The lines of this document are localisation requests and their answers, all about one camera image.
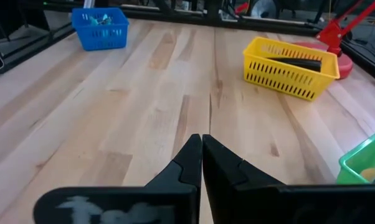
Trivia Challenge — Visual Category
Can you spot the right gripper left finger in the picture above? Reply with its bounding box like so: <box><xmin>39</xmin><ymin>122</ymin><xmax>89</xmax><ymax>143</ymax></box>
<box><xmin>33</xmin><ymin>133</ymin><xmax>204</xmax><ymax>224</ymax></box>

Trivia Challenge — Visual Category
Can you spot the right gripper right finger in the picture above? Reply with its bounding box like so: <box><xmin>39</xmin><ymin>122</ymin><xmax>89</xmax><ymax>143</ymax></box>
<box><xmin>202</xmin><ymin>134</ymin><xmax>375</xmax><ymax>224</ymax></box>

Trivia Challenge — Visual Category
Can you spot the black stapler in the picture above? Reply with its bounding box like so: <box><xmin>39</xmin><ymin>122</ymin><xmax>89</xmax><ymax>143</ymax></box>
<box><xmin>267</xmin><ymin>56</ymin><xmax>323</xmax><ymax>73</ymax></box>

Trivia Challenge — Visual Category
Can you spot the yellow tape roll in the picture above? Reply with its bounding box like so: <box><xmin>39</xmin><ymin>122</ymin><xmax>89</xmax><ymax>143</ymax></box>
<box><xmin>360</xmin><ymin>167</ymin><xmax>375</xmax><ymax>183</ymax></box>

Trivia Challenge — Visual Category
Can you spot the yellow plastic basket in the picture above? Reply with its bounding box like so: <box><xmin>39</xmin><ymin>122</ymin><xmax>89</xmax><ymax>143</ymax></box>
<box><xmin>242</xmin><ymin>36</ymin><xmax>341</xmax><ymax>102</ymax></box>

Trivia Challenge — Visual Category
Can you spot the green plastic basket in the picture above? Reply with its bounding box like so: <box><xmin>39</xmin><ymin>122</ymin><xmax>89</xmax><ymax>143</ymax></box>
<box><xmin>336</xmin><ymin>126</ymin><xmax>375</xmax><ymax>186</ymax></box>

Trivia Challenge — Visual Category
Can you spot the blue plastic basket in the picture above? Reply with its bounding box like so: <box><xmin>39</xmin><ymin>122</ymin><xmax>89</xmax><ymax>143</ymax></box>
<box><xmin>71</xmin><ymin>7</ymin><xmax>130</xmax><ymax>52</ymax></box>

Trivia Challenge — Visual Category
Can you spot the silver round dish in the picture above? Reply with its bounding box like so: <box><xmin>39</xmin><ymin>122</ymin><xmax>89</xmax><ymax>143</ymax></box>
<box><xmin>249</xmin><ymin>0</ymin><xmax>278</xmax><ymax>18</ymax></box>

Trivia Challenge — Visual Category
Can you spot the red desk lamp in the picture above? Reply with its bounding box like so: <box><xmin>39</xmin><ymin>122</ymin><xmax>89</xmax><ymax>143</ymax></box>
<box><xmin>292</xmin><ymin>0</ymin><xmax>375</xmax><ymax>80</ymax></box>

